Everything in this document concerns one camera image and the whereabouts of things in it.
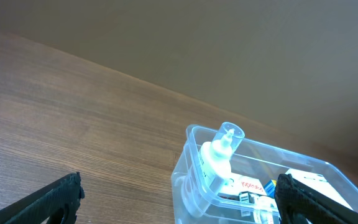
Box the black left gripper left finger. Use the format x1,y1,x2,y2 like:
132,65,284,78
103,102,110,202
0,172,85,224

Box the blue yellow VapoDrops box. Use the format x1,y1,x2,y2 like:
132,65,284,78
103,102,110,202
264,180,277,198

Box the white medicine box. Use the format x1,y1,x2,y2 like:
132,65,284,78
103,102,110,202
286,169,352,210

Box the clear plastic container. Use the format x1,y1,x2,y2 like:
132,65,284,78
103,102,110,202
172,122,358,223

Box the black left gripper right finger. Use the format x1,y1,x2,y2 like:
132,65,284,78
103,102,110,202
274,174,358,224

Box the small clear spray bottle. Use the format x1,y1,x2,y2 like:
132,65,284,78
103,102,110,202
182,122,245,218

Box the white red Panadol box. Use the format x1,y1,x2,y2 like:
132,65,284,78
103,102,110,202
218,173,266,200

